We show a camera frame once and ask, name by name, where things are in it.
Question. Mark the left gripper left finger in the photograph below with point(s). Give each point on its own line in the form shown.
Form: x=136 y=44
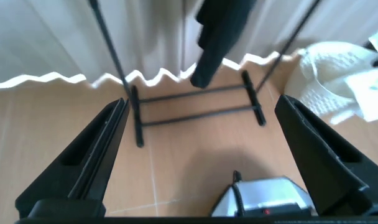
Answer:
x=58 y=193

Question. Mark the white laundry basket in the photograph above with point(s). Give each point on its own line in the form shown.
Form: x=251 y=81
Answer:
x=319 y=74

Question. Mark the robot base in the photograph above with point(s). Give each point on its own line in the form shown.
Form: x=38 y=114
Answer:
x=270 y=193

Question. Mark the black shorts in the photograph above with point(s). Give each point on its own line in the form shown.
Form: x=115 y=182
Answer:
x=220 y=37

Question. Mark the beige curtain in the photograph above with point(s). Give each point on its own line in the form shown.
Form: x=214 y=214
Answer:
x=52 y=40

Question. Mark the black clothes rack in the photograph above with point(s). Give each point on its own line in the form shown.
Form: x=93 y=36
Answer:
x=136 y=118

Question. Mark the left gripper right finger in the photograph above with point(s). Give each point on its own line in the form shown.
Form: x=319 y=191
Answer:
x=338 y=186

